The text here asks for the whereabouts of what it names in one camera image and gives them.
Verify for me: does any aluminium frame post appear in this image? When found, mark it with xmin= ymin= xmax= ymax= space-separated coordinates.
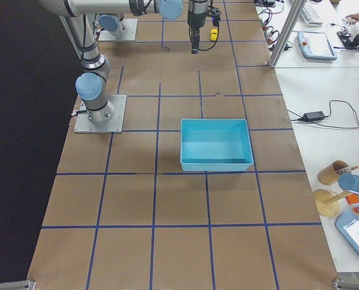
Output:
xmin=268 ymin=0 xmax=305 ymax=68

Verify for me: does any left teach pendant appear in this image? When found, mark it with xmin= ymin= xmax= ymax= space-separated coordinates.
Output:
xmin=297 ymin=30 xmax=337 ymax=61

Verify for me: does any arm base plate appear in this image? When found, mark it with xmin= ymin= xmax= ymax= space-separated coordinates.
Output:
xmin=74 ymin=95 xmax=127 ymax=134
xmin=98 ymin=15 xmax=138 ymax=42

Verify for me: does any light blue plastic bin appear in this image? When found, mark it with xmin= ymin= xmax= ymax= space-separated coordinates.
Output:
xmin=180 ymin=118 xmax=253 ymax=172

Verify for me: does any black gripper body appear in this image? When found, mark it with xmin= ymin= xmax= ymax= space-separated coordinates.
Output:
xmin=187 ymin=0 xmax=221 ymax=28

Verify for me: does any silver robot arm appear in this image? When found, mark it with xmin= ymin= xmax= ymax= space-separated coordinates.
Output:
xmin=40 ymin=1 xmax=183 ymax=133
xmin=99 ymin=13 xmax=127 ymax=35

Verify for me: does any yellow toy beetle car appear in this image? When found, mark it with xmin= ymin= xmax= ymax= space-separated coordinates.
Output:
xmin=210 ymin=28 xmax=218 ymax=42

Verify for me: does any wooden cylinder cup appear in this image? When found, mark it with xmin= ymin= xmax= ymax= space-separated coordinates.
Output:
xmin=317 ymin=160 xmax=348 ymax=185

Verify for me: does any white keyboard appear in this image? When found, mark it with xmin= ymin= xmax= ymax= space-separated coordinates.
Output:
xmin=300 ymin=2 xmax=323 ymax=27

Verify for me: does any black power adapter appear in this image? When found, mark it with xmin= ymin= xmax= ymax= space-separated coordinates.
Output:
xmin=302 ymin=111 xmax=326 ymax=121

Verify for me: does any brown paper table mat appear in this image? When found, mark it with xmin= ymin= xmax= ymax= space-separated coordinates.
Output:
xmin=28 ymin=1 xmax=336 ymax=289

